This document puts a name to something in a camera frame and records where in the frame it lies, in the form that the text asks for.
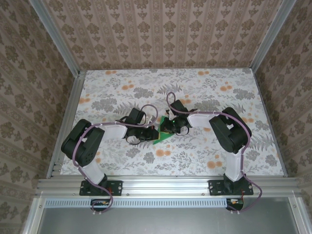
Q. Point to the aluminium left frame post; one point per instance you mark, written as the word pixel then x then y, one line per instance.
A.
pixel 54 36

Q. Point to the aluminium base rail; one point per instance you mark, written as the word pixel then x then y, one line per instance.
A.
pixel 165 186

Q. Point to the aluminium left side rail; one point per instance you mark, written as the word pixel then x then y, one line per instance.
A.
pixel 73 104

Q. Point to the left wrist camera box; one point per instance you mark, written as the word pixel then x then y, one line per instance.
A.
pixel 136 115

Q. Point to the green square paper sheet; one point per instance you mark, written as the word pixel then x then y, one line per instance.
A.
pixel 162 139

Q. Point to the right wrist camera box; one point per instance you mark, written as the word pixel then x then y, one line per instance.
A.
pixel 178 106

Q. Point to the grey metal panel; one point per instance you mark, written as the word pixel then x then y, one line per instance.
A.
pixel 158 221

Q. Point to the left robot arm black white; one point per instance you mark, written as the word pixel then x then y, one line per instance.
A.
pixel 83 143

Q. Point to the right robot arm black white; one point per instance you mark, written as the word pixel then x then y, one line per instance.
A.
pixel 229 136

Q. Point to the floral table cover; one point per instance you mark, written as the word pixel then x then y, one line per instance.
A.
pixel 185 158

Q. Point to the aluminium right frame post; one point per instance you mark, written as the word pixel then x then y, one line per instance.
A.
pixel 270 36

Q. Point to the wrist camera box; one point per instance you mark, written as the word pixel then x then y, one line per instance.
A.
pixel 136 115
pixel 178 106

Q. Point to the aluminium right side rail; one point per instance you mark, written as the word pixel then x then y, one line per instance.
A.
pixel 270 117

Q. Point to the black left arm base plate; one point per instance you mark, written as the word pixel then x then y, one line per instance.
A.
pixel 114 187

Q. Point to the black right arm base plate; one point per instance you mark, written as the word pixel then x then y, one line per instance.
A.
pixel 215 187

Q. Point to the aluminium frame post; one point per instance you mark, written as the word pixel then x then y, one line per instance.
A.
pixel 270 36
pixel 54 36

